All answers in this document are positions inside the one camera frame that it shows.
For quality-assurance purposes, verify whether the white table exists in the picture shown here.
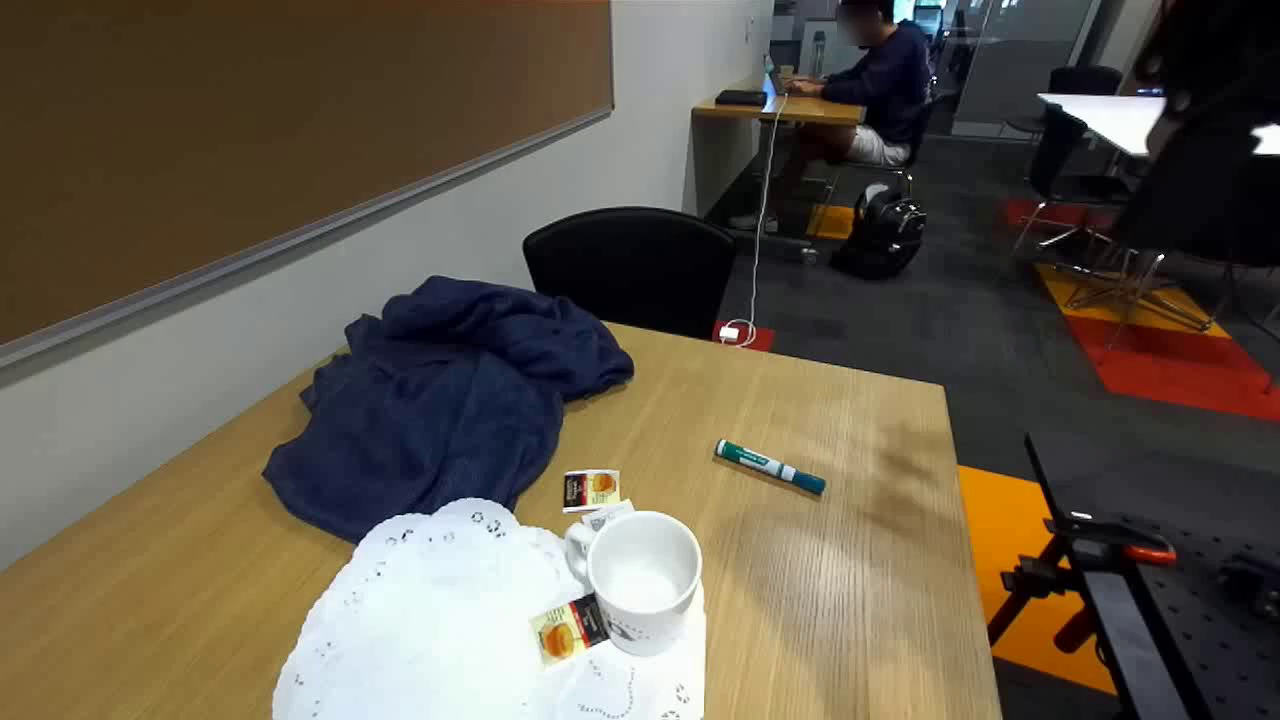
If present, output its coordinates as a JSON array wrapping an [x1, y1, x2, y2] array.
[[1035, 88, 1280, 166]]

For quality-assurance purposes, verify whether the white paper doily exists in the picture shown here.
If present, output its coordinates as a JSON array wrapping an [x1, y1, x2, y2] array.
[[269, 498, 711, 720]]

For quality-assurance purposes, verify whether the black backpack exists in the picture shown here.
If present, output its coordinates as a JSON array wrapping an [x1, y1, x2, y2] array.
[[829, 180, 934, 285]]

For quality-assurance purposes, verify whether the open laptop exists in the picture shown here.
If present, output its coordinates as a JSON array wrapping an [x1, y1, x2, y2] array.
[[756, 65, 793, 115]]

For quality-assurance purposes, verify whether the orange black clamp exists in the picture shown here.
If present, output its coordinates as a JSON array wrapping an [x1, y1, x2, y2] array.
[[986, 507, 1185, 656]]

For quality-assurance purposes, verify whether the brown cork board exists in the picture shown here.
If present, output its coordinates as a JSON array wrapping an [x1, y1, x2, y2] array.
[[0, 0, 622, 394]]

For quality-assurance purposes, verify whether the dark blue cloth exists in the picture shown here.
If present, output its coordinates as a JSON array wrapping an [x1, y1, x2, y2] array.
[[261, 274, 642, 543]]

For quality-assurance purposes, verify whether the wooden desk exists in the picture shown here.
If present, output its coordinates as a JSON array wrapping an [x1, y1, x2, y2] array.
[[689, 92, 871, 224]]

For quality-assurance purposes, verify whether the thin white cable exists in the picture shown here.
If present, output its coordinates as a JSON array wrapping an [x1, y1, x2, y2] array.
[[742, 77, 783, 335]]

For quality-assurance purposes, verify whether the tea bag packet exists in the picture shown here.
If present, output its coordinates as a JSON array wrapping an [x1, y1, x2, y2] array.
[[530, 594, 616, 670], [559, 463, 628, 520]]

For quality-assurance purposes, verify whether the black office chair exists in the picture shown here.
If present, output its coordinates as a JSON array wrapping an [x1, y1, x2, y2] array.
[[522, 204, 742, 345]]

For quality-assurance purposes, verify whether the black chair with metal legs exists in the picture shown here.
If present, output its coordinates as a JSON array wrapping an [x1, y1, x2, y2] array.
[[1065, 92, 1280, 335]]

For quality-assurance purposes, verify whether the seated person in blue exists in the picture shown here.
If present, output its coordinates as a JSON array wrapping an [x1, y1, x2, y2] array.
[[783, 0, 945, 174]]

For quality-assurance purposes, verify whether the white printed mug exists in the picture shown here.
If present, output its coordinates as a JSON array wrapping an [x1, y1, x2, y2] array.
[[559, 505, 707, 659]]

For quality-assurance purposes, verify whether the black perforated breadboard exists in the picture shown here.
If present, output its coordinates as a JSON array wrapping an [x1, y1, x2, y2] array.
[[1021, 432, 1280, 720]]

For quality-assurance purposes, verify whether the green marker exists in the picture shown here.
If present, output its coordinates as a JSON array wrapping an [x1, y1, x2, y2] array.
[[711, 435, 833, 500]]

